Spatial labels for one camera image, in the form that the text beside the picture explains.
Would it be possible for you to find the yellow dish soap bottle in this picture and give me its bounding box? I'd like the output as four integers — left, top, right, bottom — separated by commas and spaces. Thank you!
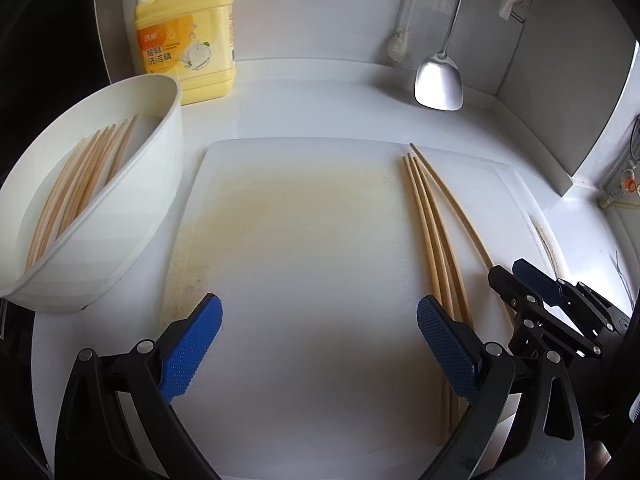
118, 0, 236, 107

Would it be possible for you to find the clear handled bottle brush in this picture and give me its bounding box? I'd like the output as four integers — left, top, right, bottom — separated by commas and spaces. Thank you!
386, 0, 423, 63

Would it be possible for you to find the bunch of wooden chopsticks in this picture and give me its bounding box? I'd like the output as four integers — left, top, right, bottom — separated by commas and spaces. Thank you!
24, 115, 138, 271

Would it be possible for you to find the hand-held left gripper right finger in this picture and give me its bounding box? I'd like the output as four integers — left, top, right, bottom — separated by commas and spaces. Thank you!
416, 294, 586, 480

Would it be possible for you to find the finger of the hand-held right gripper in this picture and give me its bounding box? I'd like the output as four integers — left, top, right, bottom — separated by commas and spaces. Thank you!
487, 266, 544, 312
512, 258, 567, 307

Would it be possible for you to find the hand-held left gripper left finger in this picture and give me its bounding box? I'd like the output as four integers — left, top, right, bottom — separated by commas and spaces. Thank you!
54, 294, 224, 480

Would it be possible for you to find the stainless steel spatula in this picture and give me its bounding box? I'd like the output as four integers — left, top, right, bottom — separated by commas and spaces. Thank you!
414, 0, 476, 111

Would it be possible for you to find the white round bowl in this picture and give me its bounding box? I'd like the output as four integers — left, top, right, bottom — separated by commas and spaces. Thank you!
0, 74, 184, 315

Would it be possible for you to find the light bamboo chopstick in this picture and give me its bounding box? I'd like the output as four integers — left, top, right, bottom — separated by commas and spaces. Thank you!
407, 154, 458, 435
413, 156, 473, 323
401, 157, 447, 447
409, 143, 516, 323

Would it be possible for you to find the white plastic cutting board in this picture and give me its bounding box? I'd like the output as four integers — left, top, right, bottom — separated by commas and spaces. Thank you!
157, 137, 566, 466

